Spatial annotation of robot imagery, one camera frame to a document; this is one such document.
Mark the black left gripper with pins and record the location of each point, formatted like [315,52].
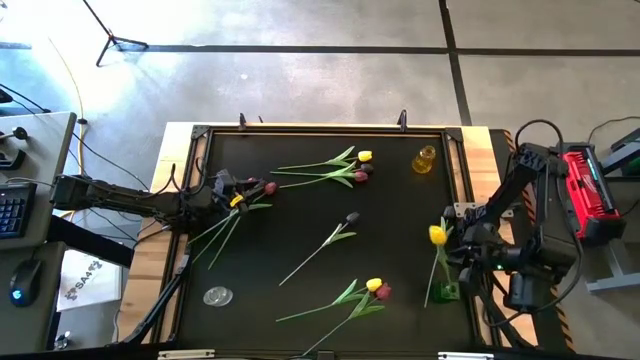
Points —
[217,205]

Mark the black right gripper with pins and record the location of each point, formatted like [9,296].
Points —
[480,252]

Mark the yellow artificial tulip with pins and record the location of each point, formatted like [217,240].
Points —
[437,235]
[373,284]
[365,156]

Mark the dark tulip with pale stem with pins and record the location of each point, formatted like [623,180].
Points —
[352,217]

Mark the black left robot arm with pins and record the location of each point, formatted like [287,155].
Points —
[125,200]

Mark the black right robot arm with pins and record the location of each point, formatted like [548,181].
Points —
[507,192]

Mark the green glass vase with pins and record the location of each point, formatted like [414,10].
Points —
[446,291]

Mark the clear glass vase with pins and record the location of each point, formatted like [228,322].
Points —
[218,296]

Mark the yellow glass vase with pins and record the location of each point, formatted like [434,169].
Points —
[423,160]

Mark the silver mounting plate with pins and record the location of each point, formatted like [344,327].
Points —
[467,209]

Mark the black table mat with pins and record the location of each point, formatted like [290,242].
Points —
[400,225]

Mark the black diagonal rig strut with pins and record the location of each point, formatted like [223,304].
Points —
[160,305]
[495,320]

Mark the black table clamp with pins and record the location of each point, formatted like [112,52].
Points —
[402,120]
[242,121]

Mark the red power supply box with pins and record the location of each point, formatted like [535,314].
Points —
[590,195]

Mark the grey metal stand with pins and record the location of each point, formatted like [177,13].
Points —
[615,270]

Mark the black diagonal beam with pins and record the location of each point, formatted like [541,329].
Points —
[90,240]

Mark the green and black box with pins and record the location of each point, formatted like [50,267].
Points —
[627,150]

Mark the grey desk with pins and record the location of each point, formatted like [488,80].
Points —
[45,160]

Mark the black tripod stand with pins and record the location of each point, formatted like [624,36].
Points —
[112,40]

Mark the small silver object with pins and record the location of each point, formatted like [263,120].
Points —
[62,341]

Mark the black keyboard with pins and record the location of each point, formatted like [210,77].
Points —
[12,210]

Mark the black computer mouse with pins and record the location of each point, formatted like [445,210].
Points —
[25,282]

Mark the black curved desk object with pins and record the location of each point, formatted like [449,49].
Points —
[11,160]

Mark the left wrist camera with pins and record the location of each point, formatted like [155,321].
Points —
[225,180]

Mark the white end bracket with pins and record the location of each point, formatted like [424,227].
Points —
[465,356]
[186,354]

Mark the small black camera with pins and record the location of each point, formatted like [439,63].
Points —
[325,356]

